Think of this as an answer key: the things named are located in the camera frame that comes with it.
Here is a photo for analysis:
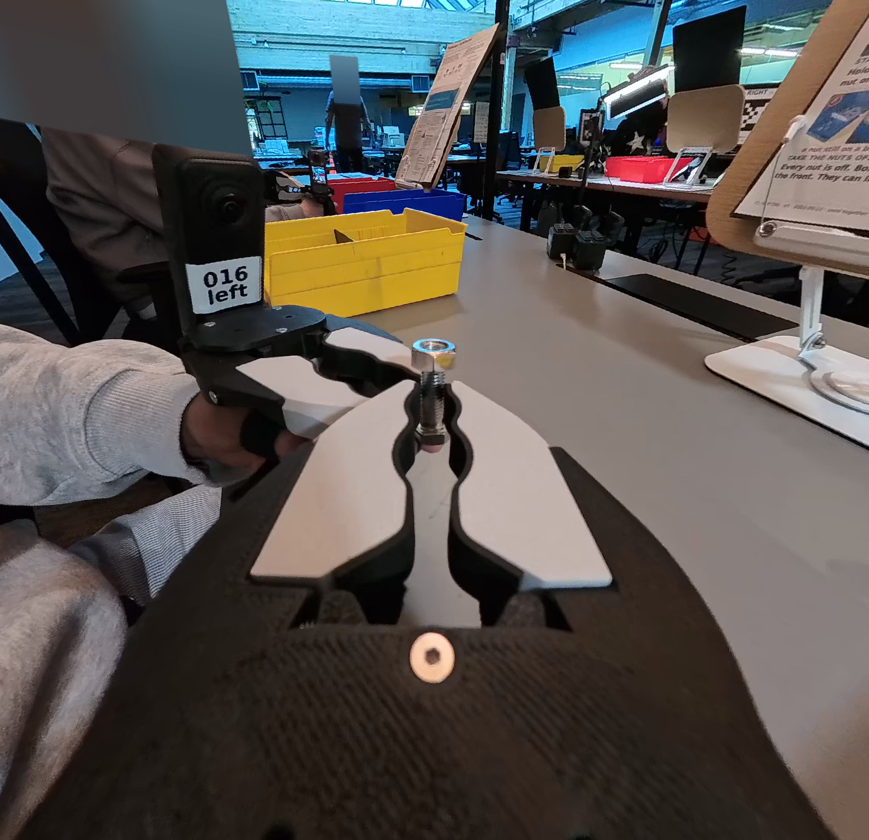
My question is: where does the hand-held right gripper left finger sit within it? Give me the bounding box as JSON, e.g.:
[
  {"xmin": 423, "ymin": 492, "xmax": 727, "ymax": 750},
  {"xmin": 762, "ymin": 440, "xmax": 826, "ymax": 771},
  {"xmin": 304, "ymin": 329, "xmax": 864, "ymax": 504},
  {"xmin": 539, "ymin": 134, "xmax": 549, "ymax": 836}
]
[{"xmin": 250, "ymin": 379, "xmax": 415, "ymax": 579}]

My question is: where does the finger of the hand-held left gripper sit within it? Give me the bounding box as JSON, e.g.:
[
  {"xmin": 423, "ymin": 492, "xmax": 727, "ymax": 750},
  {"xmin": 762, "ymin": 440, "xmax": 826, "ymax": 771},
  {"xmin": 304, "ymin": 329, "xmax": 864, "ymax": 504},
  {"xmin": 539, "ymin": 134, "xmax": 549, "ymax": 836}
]
[
  {"xmin": 234, "ymin": 355, "xmax": 373, "ymax": 442},
  {"xmin": 319, "ymin": 326, "xmax": 422, "ymax": 400}
]

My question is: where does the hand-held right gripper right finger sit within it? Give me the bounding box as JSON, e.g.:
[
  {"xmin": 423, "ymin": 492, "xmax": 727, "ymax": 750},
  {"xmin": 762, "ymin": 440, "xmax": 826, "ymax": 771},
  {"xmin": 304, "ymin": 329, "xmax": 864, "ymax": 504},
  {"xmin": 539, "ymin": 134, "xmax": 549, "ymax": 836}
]
[{"xmin": 448, "ymin": 380, "xmax": 615, "ymax": 593}]

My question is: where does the steel hex nut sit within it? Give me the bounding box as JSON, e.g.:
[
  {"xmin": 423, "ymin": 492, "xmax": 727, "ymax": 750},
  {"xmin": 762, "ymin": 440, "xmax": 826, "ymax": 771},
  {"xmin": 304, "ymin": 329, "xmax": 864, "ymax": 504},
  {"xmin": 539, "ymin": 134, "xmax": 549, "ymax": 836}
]
[{"xmin": 411, "ymin": 338, "xmax": 457, "ymax": 374}]

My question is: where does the steel hex bolt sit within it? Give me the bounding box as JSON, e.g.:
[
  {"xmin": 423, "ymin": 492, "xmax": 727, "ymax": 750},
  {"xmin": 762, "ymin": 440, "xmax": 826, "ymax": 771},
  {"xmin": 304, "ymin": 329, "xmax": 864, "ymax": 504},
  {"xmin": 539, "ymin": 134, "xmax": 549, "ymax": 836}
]
[{"xmin": 414, "ymin": 370, "xmax": 449, "ymax": 447}]

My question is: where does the person's left forearm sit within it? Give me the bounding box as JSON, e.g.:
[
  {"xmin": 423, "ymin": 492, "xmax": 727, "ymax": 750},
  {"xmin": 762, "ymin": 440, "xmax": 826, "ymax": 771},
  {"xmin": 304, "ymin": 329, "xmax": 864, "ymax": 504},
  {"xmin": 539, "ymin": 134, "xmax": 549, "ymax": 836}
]
[{"xmin": 0, "ymin": 324, "xmax": 205, "ymax": 508}]

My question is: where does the grey desk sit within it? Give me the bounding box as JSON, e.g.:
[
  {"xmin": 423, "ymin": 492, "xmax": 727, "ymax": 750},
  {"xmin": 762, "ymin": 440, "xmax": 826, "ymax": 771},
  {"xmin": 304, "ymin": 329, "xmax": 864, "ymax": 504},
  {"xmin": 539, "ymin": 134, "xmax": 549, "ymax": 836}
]
[{"xmin": 326, "ymin": 214, "xmax": 869, "ymax": 840}]

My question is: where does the person's left hand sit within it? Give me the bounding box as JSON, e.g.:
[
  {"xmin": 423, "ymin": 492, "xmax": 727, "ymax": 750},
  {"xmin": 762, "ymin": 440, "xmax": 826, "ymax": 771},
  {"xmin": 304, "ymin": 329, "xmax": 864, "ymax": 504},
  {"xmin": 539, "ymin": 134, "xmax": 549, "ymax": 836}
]
[{"xmin": 180, "ymin": 392, "xmax": 306, "ymax": 491}]

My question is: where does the yellow divided plastic bin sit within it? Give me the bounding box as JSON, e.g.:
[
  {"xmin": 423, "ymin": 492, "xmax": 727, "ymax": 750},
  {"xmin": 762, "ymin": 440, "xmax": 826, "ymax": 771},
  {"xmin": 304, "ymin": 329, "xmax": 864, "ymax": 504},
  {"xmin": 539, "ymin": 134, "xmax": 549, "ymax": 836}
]
[{"xmin": 263, "ymin": 207, "xmax": 469, "ymax": 318}]

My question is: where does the black armrest office chair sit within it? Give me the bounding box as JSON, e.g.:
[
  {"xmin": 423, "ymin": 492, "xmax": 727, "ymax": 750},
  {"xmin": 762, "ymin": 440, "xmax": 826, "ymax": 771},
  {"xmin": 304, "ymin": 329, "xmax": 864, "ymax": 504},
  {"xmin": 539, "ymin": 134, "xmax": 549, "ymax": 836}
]
[{"xmin": 0, "ymin": 121, "xmax": 177, "ymax": 352}]

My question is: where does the blue plastic bin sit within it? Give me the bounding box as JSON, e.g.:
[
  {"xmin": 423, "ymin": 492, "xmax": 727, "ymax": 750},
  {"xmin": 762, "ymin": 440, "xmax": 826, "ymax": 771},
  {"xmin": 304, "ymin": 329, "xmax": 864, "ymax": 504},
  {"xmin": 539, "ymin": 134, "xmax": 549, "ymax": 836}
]
[{"xmin": 343, "ymin": 189, "xmax": 467, "ymax": 218}]

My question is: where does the cardboard instruction board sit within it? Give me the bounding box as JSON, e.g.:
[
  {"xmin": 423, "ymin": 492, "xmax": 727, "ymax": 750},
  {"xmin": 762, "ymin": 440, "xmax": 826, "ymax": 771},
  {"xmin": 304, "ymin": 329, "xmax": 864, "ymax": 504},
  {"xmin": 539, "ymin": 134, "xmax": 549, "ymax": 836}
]
[{"xmin": 395, "ymin": 24, "xmax": 501, "ymax": 191}]

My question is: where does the black steel pole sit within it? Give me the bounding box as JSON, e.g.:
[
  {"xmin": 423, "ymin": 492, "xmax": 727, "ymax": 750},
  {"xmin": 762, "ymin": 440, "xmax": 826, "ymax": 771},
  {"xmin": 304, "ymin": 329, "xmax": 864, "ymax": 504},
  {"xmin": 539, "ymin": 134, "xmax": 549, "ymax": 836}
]
[{"xmin": 481, "ymin": 0, "xmax": 513, "ymax": 220}]

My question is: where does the wooden document stand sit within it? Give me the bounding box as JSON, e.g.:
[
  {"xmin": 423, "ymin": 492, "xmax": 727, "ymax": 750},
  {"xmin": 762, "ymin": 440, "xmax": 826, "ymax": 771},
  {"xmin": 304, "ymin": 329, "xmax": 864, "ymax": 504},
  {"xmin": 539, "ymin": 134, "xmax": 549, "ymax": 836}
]
[{"xmin": 705, "ymin": 0, "xmax": 869, "ymax": 447}]

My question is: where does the small beige document stand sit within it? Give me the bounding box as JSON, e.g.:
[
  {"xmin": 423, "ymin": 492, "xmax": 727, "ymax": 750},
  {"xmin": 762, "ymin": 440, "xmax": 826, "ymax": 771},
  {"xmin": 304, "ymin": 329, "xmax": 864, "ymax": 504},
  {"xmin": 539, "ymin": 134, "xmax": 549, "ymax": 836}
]
[{"xmin": 531, "ymin": 105, "xmax": 566, "ymax": 174}]

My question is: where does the wooden work table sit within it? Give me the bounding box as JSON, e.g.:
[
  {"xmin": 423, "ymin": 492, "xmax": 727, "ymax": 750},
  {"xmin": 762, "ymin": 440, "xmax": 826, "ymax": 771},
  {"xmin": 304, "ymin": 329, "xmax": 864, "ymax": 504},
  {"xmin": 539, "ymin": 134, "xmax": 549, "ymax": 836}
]
[{"xmin": 496, "ymin": 168, "xmax": 714, "ymax": 230}]

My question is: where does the narrow black screen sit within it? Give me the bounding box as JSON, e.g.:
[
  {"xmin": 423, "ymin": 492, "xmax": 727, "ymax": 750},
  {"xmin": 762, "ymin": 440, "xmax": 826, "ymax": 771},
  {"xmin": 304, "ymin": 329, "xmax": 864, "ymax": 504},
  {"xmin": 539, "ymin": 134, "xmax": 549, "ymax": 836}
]
[{"xmin": 526, "ymin": 56, "xmax": 561, "ymax": 111}]

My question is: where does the person's grey clothed torso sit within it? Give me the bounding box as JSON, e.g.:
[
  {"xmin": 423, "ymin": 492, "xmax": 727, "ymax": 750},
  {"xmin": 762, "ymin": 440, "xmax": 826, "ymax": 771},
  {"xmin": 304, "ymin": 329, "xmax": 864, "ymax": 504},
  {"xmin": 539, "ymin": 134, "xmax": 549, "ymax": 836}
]
[{"xmin": 0, "ymin": 484, "xmax": 225, "ymax": 840}]

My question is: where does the wide red plastic bin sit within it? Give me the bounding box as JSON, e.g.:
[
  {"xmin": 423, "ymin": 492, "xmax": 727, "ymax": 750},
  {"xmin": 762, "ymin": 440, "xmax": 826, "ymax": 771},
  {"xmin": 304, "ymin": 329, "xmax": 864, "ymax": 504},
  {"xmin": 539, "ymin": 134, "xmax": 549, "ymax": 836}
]
[{"xmin": 604, "ymin": 156, "xmax": 693, "ymax": 183}]

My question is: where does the white light bar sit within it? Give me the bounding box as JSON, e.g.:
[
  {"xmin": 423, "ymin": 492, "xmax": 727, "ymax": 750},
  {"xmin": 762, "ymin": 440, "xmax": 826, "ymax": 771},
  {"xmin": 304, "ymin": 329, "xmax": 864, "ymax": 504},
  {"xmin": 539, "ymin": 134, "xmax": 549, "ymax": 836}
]
[{"xmin": 601, "ymin": 66, "xmax": 673, "ymax": 122}]

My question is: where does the large beige document stand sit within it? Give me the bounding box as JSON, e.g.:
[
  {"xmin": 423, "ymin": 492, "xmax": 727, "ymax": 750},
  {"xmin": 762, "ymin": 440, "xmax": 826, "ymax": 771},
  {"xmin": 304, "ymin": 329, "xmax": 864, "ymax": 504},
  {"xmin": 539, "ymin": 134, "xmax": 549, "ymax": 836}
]
[{"xmin": 665, "ymin": 83, "xmax": 746, "ymax": 186}]

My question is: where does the printed instruction sheet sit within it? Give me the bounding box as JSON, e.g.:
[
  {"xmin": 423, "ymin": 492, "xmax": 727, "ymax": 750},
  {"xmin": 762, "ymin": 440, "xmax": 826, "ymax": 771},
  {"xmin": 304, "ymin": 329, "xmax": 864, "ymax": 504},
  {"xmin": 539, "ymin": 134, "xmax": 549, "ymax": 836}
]
[{"xmin": 733, "ymin": 36, "xmax": 869, "ymax": 233}]

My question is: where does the wide black screen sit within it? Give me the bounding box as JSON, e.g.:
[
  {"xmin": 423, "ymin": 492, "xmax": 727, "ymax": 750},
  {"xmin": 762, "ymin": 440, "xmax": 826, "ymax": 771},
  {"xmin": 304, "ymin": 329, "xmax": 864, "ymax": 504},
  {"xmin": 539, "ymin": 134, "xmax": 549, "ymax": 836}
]
[{"xmin": 672, "ymin": 5, "xmax": 748, "ymax": 93}]

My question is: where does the checkered tag board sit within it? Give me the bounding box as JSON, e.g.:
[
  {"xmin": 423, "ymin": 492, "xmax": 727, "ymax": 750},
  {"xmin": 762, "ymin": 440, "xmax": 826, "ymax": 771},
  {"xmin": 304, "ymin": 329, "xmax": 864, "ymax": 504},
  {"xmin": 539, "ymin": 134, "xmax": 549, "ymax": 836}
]
[{"xmin": 743, "ymin": 87, "xmax": 778, "ymax": 145}]

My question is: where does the black cable tray cover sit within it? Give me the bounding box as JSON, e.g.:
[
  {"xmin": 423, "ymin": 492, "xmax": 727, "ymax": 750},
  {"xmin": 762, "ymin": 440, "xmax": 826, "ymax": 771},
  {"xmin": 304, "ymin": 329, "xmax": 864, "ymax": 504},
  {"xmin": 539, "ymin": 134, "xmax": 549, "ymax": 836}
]
[{"xmin": 604, "ymin": 273, "xmax": 797, "ymax": 342}]

